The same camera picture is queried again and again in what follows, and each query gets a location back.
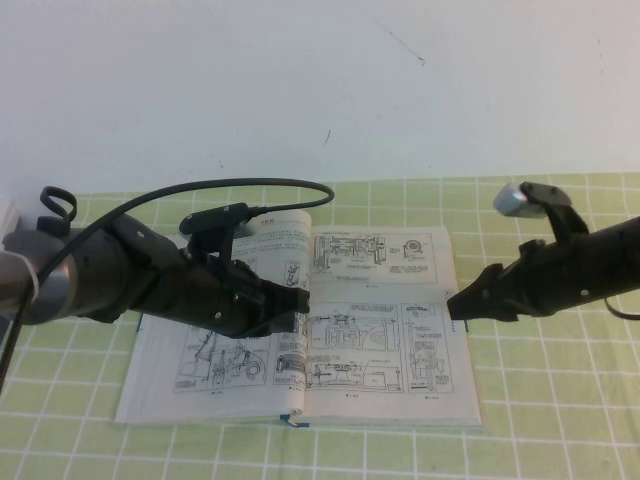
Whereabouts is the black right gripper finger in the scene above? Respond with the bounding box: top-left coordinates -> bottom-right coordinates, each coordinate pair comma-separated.
451,296 -> 520,321
447,263 -> 507,312

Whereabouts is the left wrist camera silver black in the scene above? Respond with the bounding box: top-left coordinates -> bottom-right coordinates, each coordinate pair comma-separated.
180,202 -> 266,261

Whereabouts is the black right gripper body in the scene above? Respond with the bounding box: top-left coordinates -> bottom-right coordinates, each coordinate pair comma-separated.
499,238 -> 584,321

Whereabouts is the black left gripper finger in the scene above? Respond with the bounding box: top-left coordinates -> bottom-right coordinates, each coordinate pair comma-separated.
264,280 -> 312,315
259,309 -> 307,335

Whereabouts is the white zip tie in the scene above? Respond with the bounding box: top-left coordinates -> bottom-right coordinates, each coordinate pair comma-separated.
14,252 -> 47,307

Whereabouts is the book with technical diagrams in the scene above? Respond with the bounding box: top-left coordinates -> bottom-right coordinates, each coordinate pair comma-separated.
114,209 -> 484,430

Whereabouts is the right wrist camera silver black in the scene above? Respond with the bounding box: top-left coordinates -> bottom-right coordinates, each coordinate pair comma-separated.
493,182 -> 590,246

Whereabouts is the thick black left camera cable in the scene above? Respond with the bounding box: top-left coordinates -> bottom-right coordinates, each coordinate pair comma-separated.
0,178 -> 335,396

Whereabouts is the thin black right camera cable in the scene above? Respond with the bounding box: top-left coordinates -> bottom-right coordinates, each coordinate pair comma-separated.
602,294 -> 640,322

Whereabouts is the black looped cable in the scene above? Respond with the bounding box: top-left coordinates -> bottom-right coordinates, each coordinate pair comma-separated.
38,186 -> 78,226

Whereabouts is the green white checked tablecloth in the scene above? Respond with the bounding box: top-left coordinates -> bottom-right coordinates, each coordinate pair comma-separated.
0,172 -> 640,480

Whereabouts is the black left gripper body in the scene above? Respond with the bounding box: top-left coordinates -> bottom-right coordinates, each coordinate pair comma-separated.
147,247 -> 275,342

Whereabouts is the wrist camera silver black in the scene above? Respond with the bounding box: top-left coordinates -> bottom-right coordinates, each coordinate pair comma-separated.
493,182 -> 590,246
180,202 -> 266,261

